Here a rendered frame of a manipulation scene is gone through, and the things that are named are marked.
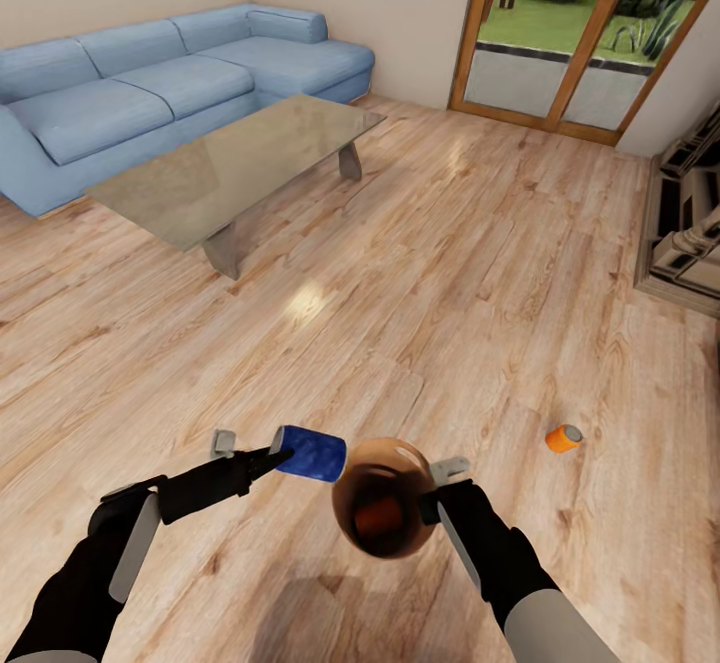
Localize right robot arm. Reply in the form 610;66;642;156
416;456;621;663

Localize trash can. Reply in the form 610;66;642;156
331;436;437;561

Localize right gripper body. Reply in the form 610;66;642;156
416;487;443;526

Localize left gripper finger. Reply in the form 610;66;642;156
245;449;295;486
241;446;272;467

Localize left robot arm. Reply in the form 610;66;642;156
4;429;295;663

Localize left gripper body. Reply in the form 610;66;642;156
188;450;250;513

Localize can of soda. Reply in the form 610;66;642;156
352;495;408;541
270;425;349;483
546;424;583;453

